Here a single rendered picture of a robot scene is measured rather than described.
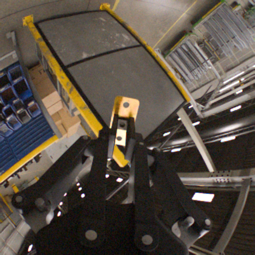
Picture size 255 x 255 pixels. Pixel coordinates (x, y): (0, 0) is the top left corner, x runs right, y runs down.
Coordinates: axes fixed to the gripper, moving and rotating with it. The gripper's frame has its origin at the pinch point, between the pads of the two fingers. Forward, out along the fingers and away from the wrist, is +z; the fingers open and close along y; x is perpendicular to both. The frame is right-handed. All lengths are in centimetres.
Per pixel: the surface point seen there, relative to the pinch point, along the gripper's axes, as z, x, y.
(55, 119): 259, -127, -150
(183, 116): 550, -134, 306
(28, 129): 75, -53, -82
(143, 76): 126, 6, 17
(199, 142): 501, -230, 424
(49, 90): 163, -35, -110
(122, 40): 153, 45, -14
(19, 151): 59, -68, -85
